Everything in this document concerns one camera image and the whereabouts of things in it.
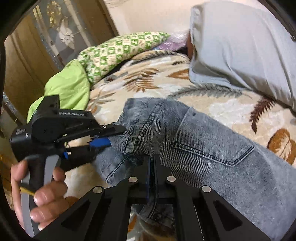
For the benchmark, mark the lime green cloth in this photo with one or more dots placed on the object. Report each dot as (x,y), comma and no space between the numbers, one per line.
(72,86)

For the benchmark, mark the person's left hand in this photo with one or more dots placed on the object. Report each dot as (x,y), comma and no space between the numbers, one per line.
(50,199)

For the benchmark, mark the light grey pillow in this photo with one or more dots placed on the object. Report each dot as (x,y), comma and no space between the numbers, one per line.
(238,46)

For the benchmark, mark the leaf pattern beige blanket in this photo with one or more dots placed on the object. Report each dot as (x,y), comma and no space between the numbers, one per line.
(165,74)

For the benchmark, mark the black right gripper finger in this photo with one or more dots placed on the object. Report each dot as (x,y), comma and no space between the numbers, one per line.
(101,214)
(110,130)
(201,213)

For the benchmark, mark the grey-blue denim pants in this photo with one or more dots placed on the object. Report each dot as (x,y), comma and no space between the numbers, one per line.
(201,151)

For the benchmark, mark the green white patterned quilt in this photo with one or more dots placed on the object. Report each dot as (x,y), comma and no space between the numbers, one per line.
(99,60)

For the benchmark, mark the purple plastic bag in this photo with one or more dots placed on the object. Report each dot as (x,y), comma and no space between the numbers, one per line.
(175,41)

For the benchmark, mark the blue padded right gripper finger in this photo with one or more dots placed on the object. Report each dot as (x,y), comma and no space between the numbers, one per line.
(75,157)

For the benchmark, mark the wooden cabinet with glass door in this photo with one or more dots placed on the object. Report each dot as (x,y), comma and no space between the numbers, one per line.
(49,36)

